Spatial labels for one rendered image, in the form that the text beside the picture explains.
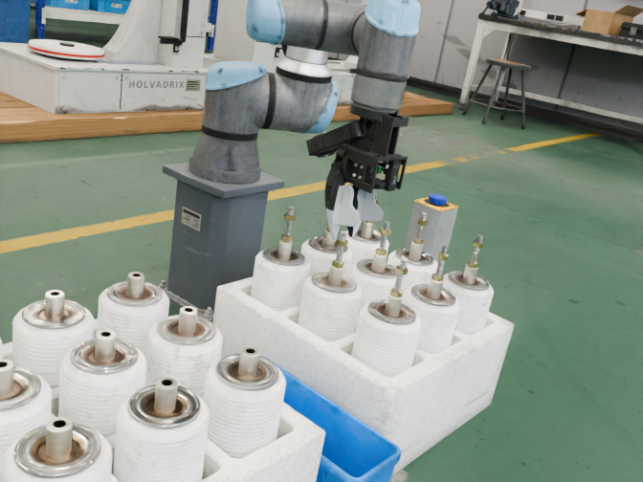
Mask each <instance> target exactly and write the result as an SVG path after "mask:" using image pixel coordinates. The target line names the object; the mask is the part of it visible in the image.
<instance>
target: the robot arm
mask: <svg viewBox="0 0 643 482"><path fill-rule="evenodd" d="M420 12H421V6H420V4H419V3H418V2H417V1H416V0H368V5H363V4H350V3H345V2H339V0H248V3H247V9H246V22H245V25H246V32H247V35H248V36H249V37H250V38H251V39H253V40H258V41H261V42H266V43H270V44H272V45H278V44H279V45H286V46H287V51H286V56H285V57H284V58H283V59H282V60H281V61H279V62H278V63H277V69H276V72H275V73H270V72H267V69H266V65H264V64H262V63H258V62H250V61H224V62H218V63H214V64H212V65H211V66H210V67H209V70H208V75H207V82H206V84H205V89H206V90H205V99H204V109H203V118H202V128H201V135H200V138H199V140H198V142H197V144H196V147H195V149H194V153H193V155H192V156H191V157H190V159H189V167H188V170H189V172H190V173H192V174H193V175H195V176H197V177H200V178H202V179H206V180H209V181H213V182H218V183H224V184H238V185H241V184H251V183H255V182H257V181H259V179H260V174H261V165H260V163H259V158H258V150H257V144H256V141H257V132H258V129H259V128H261V129H270V130H278V131H288V132H297V133H300V134H306V133H307V134H319V133H321V132H322V131H324V130H325V128H327V126H328V125H329V123H330V122H331V121H332V118H333V116H334V113H335V110H336V106H337V102H338V98H337V95H338V85H337V83H336V82H335V81H333V80H332V72H331V70H330V69H329V67H328V65H327V59H328V55H329V53H335V54H342V55H354V56H357V57H358V62H357V67H356V73H355V77H354V82H353V88H352V93H351V100H352V101H354V102H351V107H350V113H352V114H354V115H356V116H359V117H360V120H355V121H352V122H350V123H347V124H345V125H343V126H340V127H338V128H336V129H333V130H331V131H328V132H326V133H322V134H319V135H317V136H315V137H313V139H310V140H308V141H306V143H307V148H308V152H309V156H318V158H321V157H328V156H330V155H333V154H335V152H336V157H335V160H334V163H332V164H331V169H330V171H329V174H328V176H327V179H326V184H325V207H326V214H327V221H328V226H329V230H330V233H331V237H332V239H333V240H335V241H337V239H338V235H339V231H340V225H341V226H347V229H348V233H349V236H350V237H354V235H355V234H356V232H357V230H358V228H359V227H360V225H361V223H362V221H369V222H380V221H382V219H383V211H382V210H381V209H380V208H379V206H378V205H377V204H376V203H375V200H374V197H375V189H383V190H386V191H393V190H395V189H396V188H397V189H401V185H402V182H403V177H404V173H405V168H406V163H407V159H408V156H405V155H402V154H399V153H396V152H395V148H396V144H397V140H398V135H399V130H400V127H405V126H408V122H409V117H406V116H402V115H399V111H398V109H400V108H401V107H402V102H403V97H404V93H405V88H406V83H407V79H408V74H409V70H410V62H411V57H412V52H413V48H414V43H415V38H416V35H417V34H418V31H419V25H418V23H419V17H420ZM400 164H401V165H402V166H403V167H402V171H401V176H400V181H397V178H398V174H399V169H400ZM346 183H351V184H352V185H353V186H345V185H344V184H346Z"/></svg>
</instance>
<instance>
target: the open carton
mask: <svg viewBox="0 0 643 482"><path fill-rule="evenodd" d="M642 12H643V9H642V8H638V7H635V6H631V5H626V6H624V7H623V8H621V9H619V10H618V11H615V12H610V11H597V10H590V9H586V10H583V11H580V12H577V13H575V14H576V15H581V16H584V17H585V20H584V23H583V26H582V31H588V32H594V33H604V34H610V35H616V36H619V35H618V34H619V31H621V30H622V28H621V26H622V23H624V22H629V23H632V21H633V18H634V17H636V16H637V15H638V14H640V13H642Z"/></svg>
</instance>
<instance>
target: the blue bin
mask: <svg viewBox="0 0 643 482"><path fill-rule="evenodd" d="M274 365H275V366H276V367H278V368H279V369H280V371H281V372H282V374H283V376H284V378H285V381H286V386H285V392H284V398H283V402H284V403H286V404H287V405H288V406H290V407H291V408H293V409H294V410H295V411H296V412H298V413H300V414H301V415H302V416H304V417H305V418H307V419H308V420H310V421H311V422H312V423H314V424H315V425H317V426H318V427H320V428H321V429H323V430H324V431H325V436H324V441H323V446H322V451H321V460H320V464H319V469H318V474H317V479H316V482H390V479H391V477H392V473H393V470H394V467H395V465H396V464H397V463H398V462H399V460H400V457H401V452H402V451H401V450H400V448H399V447H398V446H397V445H396V444H394V443H393V442H391V441H390V440H389V439H388V438H386V437H385V436H383V435H382V434H380V433H379V432H377V431H376V430H374V429H373V428H371V427H369V426H368V425H366V424H365V423H363V422H362V421H360V420H359V419H357V418H356V417H354V416H353V415H351V414H350V413H348V412H347V411H345V410H344V409H342V408H341V407H339V406H338V405H336V404H334V403H333V402H331V401H330V400H328V399H327V398H325V397H324V396H322V394H320V393H319V392H317V391H316V390H314V389H313V388H311V387H310V386H308V385H307V384H305V383H303V382H302V381H300V380H299V379H297V378H296V377H294V376H293V375H291V374H290V373H288V372H287V371H285V370H284V369H282V368H281V367H279V366H278V365H276V364H275V363H274Z"/></svg>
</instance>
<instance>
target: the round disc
mask: <svg viewBox="0 0 643 482"><path fill-rule="evenodd" d="M28 47H29V49H30V50H31V51H33V52H35V53H39V54H42V55H45V56H48V57H53V58H59V59H66V60H74V61H91V60H99V59H103V58H104V50H103V49H101V48H98V47H94V46H90V45H85V44H80V43H75V42H68V41H59V40H49V39H34V40H30V41H29V44H28Z"/></svg>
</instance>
